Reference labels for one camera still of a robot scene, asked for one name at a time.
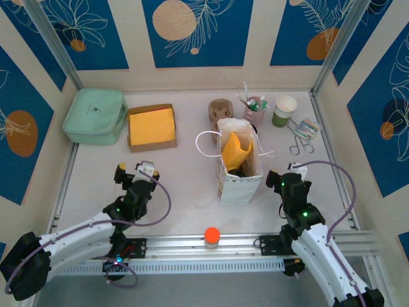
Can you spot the black plastic cup lid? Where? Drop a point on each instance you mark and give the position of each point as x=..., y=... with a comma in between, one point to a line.
x=254, y=128
x=238, y=174

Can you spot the white paper carry bag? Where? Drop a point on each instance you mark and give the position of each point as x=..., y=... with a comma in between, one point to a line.
x=236, y=192

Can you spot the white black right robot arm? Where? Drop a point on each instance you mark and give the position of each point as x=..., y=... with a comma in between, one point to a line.
x=322, y=252

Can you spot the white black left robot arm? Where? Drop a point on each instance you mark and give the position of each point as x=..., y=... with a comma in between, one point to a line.
x=80, y=236

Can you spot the brown cardboard napkin box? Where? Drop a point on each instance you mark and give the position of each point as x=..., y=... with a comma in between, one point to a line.
x=153, y=147

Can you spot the yellow cloth sheet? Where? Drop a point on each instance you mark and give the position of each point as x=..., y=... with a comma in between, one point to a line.
x=153, y=126

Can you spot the pink holder cup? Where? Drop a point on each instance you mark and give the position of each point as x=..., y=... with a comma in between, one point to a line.
x=255, y=117

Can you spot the mint green zip case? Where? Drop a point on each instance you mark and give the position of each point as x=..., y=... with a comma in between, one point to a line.
x=92, y=115

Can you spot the black base controller board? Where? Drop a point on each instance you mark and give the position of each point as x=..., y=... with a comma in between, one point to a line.
x=110, y=267
x=290, y=270

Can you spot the brown pulp cup carrier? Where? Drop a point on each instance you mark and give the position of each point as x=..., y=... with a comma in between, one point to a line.
x=220, y=110
x=215, y=137

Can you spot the green cup with lid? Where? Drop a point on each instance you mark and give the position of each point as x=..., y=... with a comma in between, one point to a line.
x=286, y=104

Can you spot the green white stick sachet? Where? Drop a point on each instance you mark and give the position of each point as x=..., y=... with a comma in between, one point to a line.
x=254, y=105

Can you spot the orange capped small jar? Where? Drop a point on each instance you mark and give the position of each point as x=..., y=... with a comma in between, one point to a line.
x=212, y=235

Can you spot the wooden stirrer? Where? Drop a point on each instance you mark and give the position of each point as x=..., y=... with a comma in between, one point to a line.
x=242, y=99

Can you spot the white wrapped straw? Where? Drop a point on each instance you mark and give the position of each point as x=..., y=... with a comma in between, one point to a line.
x=245, y=89

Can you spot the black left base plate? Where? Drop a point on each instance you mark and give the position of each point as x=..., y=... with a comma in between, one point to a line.
x=137, y=247

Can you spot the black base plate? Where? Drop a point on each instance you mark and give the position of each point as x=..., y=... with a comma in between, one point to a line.
x=137, y=247
x=270, y=244

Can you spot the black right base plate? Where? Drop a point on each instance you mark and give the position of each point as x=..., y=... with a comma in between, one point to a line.
x=270, y=244

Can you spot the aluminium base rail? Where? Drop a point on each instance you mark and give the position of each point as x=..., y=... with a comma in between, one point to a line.
x=179, y=244

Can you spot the aluminium frame post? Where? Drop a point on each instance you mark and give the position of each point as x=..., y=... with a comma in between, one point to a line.
x=338, y=44
x=54, y=41

